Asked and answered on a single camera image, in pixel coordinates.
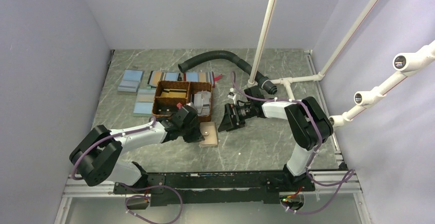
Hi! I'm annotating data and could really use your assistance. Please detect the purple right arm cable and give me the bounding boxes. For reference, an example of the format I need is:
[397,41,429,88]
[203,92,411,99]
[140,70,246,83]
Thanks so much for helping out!
[230,71,356,215]

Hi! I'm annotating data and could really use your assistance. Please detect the grey cards in basket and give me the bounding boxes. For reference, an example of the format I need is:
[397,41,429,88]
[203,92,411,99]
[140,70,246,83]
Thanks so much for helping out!
[191,91,212,116]

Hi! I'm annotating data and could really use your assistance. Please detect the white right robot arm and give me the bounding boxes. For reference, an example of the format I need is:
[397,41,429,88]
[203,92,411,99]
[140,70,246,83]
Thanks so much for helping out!
[218,96,333,191]

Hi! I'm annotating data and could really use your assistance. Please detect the blue card stack far left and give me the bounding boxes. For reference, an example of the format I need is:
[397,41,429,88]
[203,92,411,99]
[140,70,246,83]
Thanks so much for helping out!
[117,69,144,93]

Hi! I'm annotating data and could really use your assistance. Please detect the aluminium frame rail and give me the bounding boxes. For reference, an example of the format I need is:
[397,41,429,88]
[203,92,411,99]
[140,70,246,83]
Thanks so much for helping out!
[55,170,371,223]

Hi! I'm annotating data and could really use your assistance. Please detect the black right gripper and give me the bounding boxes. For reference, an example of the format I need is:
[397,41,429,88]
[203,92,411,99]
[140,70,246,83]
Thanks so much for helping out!
[218,103,254,132]

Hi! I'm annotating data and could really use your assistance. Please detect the row of cards behind basket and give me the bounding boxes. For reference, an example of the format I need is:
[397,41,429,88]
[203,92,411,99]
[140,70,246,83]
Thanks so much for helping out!
[147,71,223,88]

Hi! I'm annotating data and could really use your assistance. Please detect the brown woven divided basket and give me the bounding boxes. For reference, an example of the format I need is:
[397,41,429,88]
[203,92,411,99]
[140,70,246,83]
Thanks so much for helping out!
[151,80,213,118]

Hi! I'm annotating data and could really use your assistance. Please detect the black corrugated hose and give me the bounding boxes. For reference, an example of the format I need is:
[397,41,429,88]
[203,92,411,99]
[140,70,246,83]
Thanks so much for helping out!
[177,50,278,95]

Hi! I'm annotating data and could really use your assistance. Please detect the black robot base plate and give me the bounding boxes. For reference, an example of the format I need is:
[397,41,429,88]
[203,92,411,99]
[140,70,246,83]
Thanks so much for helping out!
[113,170,315,207]

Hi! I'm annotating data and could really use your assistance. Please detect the white PVC pipe frame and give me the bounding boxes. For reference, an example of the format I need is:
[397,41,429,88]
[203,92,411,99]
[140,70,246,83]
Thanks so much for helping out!
[247,0,434,127]

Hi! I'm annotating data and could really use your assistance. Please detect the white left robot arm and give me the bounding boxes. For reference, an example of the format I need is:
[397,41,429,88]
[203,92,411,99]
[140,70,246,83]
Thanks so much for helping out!
[69,103,204,193]

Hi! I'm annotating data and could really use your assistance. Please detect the tan leather card holder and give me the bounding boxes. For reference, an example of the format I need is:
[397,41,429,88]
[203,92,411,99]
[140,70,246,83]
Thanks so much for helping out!
[199,121,219,147]

